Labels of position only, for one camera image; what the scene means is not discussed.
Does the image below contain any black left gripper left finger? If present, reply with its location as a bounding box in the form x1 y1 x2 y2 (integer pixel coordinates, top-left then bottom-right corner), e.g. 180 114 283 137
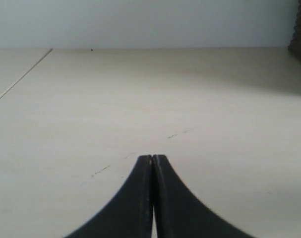
68 155 153 238

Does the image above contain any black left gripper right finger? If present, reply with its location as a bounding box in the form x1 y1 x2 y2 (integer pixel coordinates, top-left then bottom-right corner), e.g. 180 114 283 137
152 155 251 238

